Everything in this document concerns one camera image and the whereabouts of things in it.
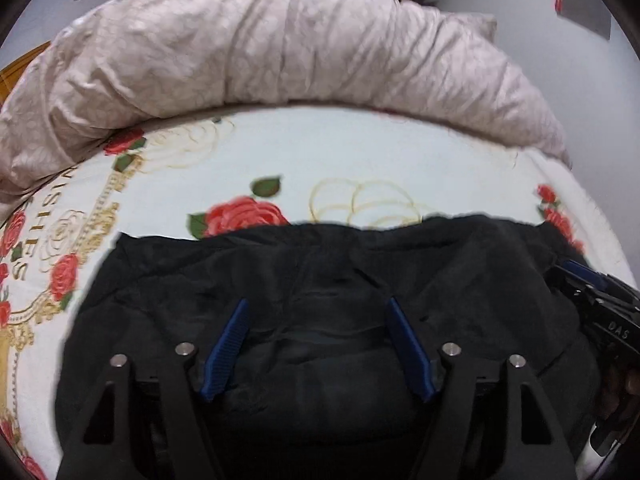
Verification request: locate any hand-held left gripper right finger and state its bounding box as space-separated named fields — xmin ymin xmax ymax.
xmin=387 ymin=296 xmax=576 ymax=480

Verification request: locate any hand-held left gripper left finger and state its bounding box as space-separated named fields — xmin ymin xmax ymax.
xmin=56 ymin=299 xmax=250 ymax=480

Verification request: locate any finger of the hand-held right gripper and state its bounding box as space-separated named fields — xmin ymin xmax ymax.
xmin=547 ymin=259 xmax=640 ymax=308

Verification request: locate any black padded jacket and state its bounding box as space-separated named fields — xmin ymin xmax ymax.
xmin=54 ymin=214 xmax=608 ymax=480

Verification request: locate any person's right hand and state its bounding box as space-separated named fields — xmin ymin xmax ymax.
xmin=601 ymin=360 xmax=640 ymax=413

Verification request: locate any white floral blanket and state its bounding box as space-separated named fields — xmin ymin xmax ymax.
xmin=0 ymin=102 xmax=633 ymax=480

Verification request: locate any pink quilt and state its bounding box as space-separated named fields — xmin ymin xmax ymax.
xmin=0 ymin=0 xmax=573 ymax=206

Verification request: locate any wooden headboard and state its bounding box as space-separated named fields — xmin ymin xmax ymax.
xmin=0 ymin=42 xmax=53 ymax=98

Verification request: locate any grey wall hanging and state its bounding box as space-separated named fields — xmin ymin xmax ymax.
xmin=552 ymin=0 xmax=615 ymax=42

